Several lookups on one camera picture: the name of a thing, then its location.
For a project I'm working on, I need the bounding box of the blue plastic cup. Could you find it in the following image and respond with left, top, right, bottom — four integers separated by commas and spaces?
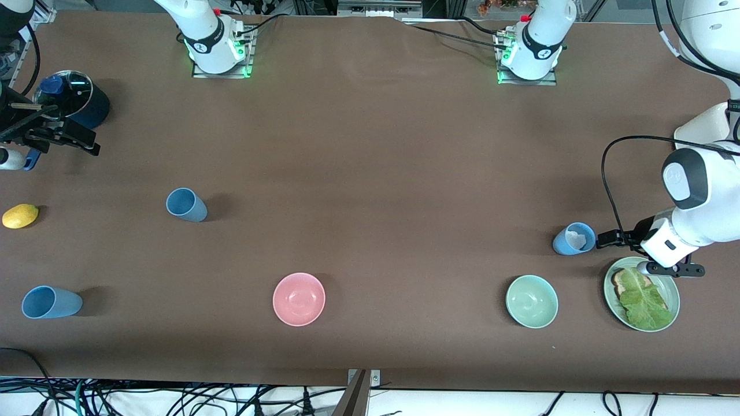
552, 222, 597, 256
21, 285, 83, 320
166, 187, 208, 223

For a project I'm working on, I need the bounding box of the dark blue saucepan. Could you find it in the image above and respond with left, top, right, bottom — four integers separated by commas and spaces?
22, 86, 111, 172

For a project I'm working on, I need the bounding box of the dark blue lidded pot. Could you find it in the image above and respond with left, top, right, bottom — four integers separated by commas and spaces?
33, 70, 94, 119

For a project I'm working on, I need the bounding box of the green plate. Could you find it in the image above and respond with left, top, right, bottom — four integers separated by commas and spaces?
604, 257, 681, 333

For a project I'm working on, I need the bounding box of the toasted bread slice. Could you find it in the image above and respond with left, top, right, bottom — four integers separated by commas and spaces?
612, 269, 668, 310

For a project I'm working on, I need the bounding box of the green lettuce leaf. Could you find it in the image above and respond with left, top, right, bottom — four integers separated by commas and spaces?
619, 269, 675, 331

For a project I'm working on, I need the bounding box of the yellow lemon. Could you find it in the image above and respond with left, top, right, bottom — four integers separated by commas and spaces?
2, 203, 39, 229

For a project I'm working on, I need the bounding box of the mint green bowl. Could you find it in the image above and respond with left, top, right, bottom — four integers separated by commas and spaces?
505, 274, 559, 329

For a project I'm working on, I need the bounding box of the white toaster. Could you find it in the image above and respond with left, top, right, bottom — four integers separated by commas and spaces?
674, 102, 740, 154

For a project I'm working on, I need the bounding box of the pink bowl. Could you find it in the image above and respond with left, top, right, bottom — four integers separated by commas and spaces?
272, 272, 326, 327

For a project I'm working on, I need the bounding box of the grey power strip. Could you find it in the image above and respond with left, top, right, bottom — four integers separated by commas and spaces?
337, 0, 424, 19

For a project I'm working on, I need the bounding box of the aluminium frame profile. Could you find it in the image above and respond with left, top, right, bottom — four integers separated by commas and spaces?
0, 7, 60, 81

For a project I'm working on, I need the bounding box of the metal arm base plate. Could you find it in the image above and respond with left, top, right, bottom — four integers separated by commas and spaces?
191, 26, 256, 79
496, 29, 558, 87

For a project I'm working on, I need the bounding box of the silver table edge bracket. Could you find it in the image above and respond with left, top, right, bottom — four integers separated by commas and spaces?
347, 369, 381, 388

